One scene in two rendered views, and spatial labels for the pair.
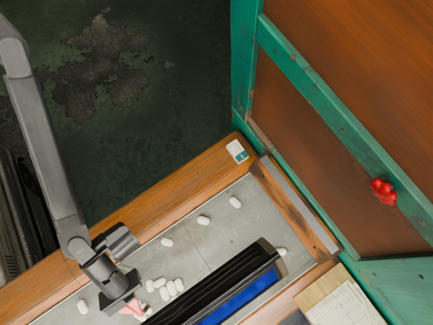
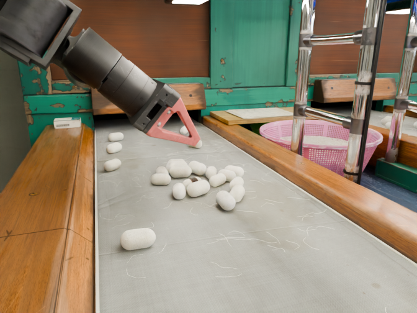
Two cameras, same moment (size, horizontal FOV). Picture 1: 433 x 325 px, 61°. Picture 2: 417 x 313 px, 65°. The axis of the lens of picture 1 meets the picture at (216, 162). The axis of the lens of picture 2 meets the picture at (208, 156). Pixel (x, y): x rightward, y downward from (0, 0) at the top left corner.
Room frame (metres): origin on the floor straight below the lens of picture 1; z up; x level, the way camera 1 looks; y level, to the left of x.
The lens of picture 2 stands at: (-0.15, 0.69, 0.94)
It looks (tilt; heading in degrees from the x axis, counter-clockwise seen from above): 17 degrees down; 278
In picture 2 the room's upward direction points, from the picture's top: straight up
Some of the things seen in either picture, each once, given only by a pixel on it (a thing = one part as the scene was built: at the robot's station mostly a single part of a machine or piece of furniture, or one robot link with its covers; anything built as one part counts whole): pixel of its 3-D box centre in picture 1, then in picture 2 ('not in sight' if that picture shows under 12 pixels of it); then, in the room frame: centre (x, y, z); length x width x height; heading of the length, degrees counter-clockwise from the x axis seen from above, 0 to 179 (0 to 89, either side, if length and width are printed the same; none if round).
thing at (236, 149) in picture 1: (237, 151); (67, 122); (0.30, -0.06, 0.78); 0.06 x 0.04 x 0.02; 26
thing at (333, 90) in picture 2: not in sight; (357, 89); (-0.49, -0.47, 0.83); 0.30 x 0.06 x 0.07; 26
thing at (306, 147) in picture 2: not in sight; (316, 150); (-0.30, -0.08, 0.72); 0.27 x 0.27 x 0.10
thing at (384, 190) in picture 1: (385, 190); not in sight; (0.07, -0.22, 1.24); 0.04 x 0.02 x 0.04; 26
